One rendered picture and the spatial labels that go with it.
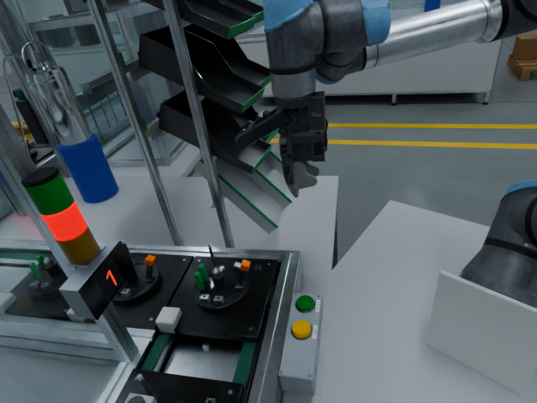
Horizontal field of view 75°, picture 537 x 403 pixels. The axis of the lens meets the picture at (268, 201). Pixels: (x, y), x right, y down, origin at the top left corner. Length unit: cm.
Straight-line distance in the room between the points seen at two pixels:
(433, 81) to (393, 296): 387
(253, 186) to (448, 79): 385
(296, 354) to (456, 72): 421
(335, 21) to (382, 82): 411
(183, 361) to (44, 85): 111
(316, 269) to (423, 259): 31
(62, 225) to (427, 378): 76
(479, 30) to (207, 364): 88
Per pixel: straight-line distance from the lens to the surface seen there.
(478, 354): 89
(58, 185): 59
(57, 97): 157
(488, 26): 86
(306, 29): 58
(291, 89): 60
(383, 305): 99
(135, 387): 83
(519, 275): 79
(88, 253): 64
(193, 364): 87
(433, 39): 80
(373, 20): 61
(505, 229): 82
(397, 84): 469
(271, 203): 108
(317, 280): 104
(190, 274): 98
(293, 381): 77
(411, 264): 111
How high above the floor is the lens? 162
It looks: 33 degrees down
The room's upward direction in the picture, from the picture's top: 9 degrees counter-clockwise
